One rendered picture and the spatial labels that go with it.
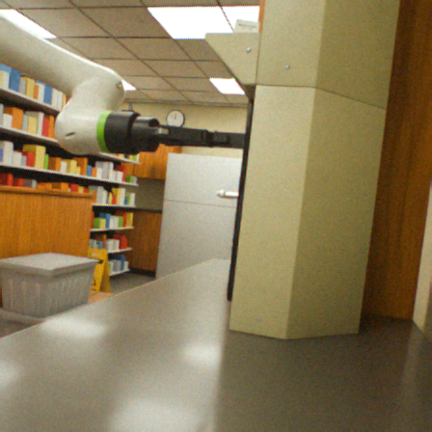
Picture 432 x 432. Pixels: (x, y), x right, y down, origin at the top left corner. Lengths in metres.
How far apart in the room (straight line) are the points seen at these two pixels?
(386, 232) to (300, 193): 0.43
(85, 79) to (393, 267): 0.88
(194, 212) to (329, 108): 5.18
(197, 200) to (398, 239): 4.91
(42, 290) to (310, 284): 2.31
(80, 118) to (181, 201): 5.10
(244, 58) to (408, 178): 0.55
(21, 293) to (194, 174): 3.50
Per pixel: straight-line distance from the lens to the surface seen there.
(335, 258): 0.89
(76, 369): 0.63
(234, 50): 0.88
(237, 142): 0.88
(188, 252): 6.01
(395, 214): 1.19
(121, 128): 0.92
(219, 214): 5.87
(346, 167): 0.89
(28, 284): 3.03
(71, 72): 1.07
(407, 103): 1.23
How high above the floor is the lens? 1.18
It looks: 3 degrees down
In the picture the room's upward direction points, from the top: 6 degrees clockwise
